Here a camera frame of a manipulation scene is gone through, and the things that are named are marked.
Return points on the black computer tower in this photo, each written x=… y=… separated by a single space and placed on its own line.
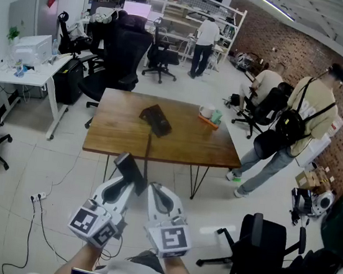
x=69 y=82

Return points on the white shelving rack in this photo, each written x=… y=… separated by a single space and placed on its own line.
x=175 y=10

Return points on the white desk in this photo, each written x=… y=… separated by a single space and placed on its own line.
x=35 y=76

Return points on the white printer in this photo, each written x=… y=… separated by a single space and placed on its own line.
x=34 y=47

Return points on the large black office chair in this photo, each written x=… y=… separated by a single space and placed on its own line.
x=123 y=51

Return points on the green cup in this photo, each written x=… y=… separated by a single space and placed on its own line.
x=216 y=117

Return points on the white box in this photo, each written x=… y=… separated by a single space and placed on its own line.
x=314 y=150

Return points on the computer monitor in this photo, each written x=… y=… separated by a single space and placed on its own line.
x=137 y=9

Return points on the ceiling tube light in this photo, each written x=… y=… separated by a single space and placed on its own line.
x=276 y=8

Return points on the clear water bottle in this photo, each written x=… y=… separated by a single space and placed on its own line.
x=55 y=47

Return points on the white round appliance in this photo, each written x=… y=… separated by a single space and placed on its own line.
x=324 y=202

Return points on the person's grey shirt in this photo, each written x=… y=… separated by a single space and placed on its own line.
x=132 y=267

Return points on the red paper ornament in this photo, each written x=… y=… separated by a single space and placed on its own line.
x=51 y=1

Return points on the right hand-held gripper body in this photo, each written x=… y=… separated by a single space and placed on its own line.
x=170 y=238

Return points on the black equipment case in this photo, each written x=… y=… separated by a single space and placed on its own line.
x=302 y=200

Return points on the cardboard boxes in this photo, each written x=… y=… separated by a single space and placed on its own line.
x=311 y=178

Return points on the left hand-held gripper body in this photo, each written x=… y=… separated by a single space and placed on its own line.
x=97 y=227

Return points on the black round bag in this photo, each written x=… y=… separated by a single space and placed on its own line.
x=269 y=144

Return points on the white mug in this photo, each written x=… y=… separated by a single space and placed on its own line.
x=207 y=110

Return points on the green potted plant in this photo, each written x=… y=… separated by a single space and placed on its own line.
x=13 y=33

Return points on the white power strip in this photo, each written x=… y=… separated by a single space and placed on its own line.
x=38 y=196

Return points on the black backpack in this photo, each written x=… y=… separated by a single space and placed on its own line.
x=290 y=124

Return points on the grey partition board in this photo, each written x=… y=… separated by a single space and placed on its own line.
x=24 y=18

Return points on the person's left forearm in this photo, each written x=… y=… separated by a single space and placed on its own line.
x=77 y=265

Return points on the black telephone handset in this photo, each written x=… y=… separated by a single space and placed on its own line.
x=131 y=170

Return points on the wooden table with black legs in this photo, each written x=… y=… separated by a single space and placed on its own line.
x=119 y=129

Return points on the round white-edged table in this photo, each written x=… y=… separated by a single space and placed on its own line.
x=340 y=224

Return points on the orange tray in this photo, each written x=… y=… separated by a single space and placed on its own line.
x=208 y=121

